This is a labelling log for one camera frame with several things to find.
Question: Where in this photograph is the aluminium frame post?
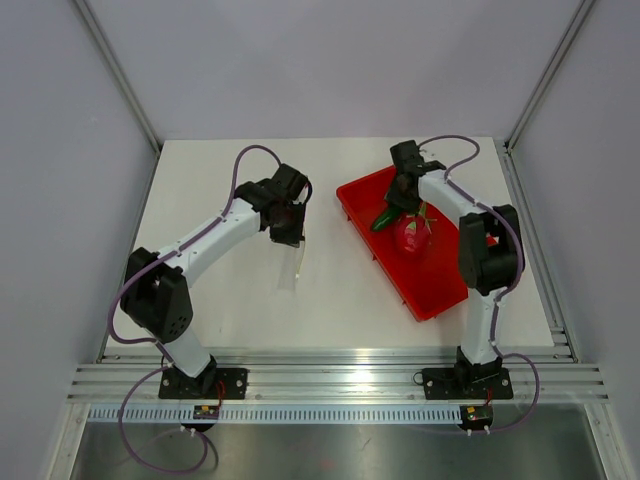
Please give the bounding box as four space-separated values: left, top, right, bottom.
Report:
70 0 163 159
504 0 598 154

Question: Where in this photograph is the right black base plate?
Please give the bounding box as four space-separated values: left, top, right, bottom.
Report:
418 367 514 401

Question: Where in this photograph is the aluminium mounting rail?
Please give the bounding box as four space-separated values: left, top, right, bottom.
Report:
67 345 610 404

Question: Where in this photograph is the left aluminium frame post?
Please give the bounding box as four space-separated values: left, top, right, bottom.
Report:
70 0 163 159

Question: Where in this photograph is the pink dragon fruit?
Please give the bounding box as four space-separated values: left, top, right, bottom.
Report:
393 202 434 258

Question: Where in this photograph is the green cucumber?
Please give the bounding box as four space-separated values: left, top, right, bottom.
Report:
370 206 403 232

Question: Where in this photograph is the clear zip top bag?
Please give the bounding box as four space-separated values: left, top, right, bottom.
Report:
277 241 306 292

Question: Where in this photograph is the white slotted cable duct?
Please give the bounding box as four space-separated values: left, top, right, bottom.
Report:
88 404 462 425

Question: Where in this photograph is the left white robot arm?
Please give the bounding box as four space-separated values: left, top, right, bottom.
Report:
119 163 312 398

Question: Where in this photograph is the left small circuit board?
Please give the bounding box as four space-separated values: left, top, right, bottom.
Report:
193 405 220 421

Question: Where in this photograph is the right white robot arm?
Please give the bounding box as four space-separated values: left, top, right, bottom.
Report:
385 135 525 400

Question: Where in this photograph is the small circuit board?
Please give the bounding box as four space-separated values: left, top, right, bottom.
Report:
193 405 220 421
461 404 494 425

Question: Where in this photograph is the right small circuit board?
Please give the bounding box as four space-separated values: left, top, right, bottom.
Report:
461 404 494 425

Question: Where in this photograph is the red plastic tray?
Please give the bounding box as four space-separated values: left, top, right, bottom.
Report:
336 166 468 322

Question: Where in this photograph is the right aluminium frame post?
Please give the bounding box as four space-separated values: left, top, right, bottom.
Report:
504 0 598 154

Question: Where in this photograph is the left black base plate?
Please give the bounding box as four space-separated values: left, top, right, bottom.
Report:
158 367 249 400

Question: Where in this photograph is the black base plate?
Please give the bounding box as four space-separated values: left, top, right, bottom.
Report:
418 367 514 401
158 367 249 400

